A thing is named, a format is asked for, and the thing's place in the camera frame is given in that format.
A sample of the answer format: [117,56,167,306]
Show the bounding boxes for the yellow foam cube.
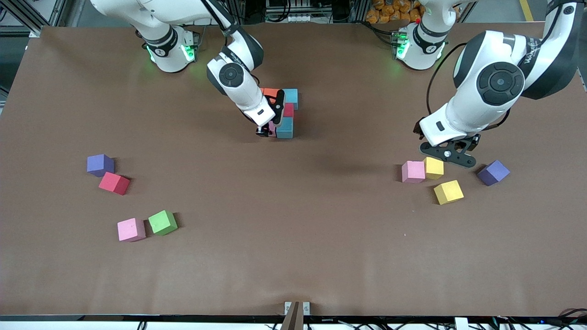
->
[433,180,465,205]
[423,157,444,180]

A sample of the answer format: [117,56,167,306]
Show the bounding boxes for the black cable bundle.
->
[557,308,587,327]

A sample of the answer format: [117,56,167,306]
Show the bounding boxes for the small metal bracket plate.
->
[284,301,311,316]

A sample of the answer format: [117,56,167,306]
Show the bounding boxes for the aluminium frame profile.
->
[0,0,69,38]

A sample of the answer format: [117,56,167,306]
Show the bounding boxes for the pile of orange objects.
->
[367,0,425,24]

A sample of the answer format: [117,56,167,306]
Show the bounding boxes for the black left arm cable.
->
[426,43,467,117]

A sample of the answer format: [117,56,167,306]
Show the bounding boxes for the purple foam cube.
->
[87,154,115,178]
[477,159,510,187]

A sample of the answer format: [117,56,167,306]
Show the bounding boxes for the green foam cube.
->
[148,210,178,237]

